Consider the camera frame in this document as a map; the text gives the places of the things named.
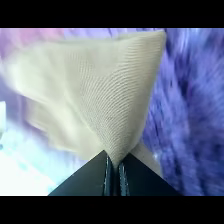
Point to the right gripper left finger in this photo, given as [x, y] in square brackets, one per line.
[92, 180]

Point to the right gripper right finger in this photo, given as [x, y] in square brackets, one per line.
[143, 181]

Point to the beige garment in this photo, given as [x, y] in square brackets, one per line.
[100, 90]

